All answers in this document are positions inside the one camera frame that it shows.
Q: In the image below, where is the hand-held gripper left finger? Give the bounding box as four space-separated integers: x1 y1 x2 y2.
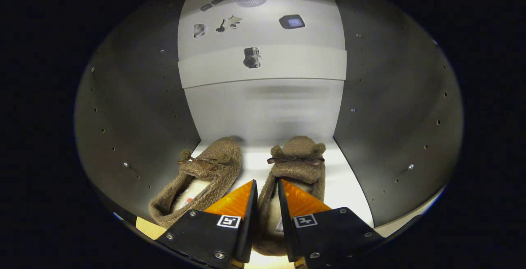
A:
155 180 258 269

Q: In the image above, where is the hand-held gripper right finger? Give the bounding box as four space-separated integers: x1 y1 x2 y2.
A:
278 179 385 269

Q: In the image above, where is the brown fuzzy shoe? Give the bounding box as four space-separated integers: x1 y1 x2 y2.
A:
253 135 327 257
149 137 243 229

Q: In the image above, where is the grey shoe cabinet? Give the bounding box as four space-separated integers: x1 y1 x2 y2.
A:
74 0 465 237

